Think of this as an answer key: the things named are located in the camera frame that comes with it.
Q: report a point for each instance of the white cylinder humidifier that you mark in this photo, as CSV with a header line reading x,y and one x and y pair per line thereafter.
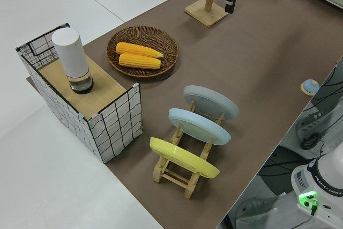
x,y
71,54

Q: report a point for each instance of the pink binder clip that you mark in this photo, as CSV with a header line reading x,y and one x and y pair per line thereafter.
x,y
95,116
135,86

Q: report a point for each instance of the light blue plate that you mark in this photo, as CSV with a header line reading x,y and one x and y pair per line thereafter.
x,y
201,127

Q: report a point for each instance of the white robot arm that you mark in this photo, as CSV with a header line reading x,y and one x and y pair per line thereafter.
x,y
321,180

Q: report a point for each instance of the yellow corn cob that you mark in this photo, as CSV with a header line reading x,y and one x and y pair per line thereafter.
x,y
139,61
136,49

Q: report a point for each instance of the brown table mat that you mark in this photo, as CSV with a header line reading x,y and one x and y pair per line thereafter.
x,y
241,60

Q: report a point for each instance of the yellow plate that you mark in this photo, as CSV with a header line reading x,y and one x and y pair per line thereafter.
x,y
185,159

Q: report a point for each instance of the light wooden board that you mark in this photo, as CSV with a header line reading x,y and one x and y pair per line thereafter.
x,y
104,87

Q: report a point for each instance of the round wicker basket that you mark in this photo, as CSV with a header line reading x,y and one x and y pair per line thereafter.
x,y
166,44

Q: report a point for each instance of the blue call bell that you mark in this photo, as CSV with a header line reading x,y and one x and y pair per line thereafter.
x,y
309,87

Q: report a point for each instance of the gray plate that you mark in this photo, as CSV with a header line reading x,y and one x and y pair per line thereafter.
x,y
214,103

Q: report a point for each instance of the wooden plate rack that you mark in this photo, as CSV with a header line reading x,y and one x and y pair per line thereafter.
x,y
174,178

